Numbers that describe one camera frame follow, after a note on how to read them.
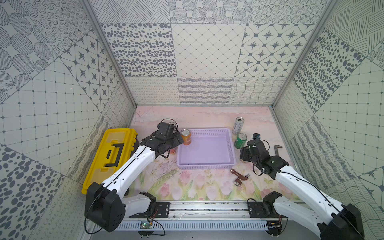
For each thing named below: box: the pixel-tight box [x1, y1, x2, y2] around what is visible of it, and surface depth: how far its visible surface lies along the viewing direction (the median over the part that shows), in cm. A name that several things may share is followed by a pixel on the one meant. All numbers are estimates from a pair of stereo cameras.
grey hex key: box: [274, 144, 283, 156], surface depth 98 cm
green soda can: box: [234, 132, 248, 149], surface depth 92 cm
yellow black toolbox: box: [81, 128, 140, 195], surface depth 79 cm
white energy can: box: [232, 116, 245, 135], surface depth 97 cm
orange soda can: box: [180, 128, 192, 146], surface depth 94 cm
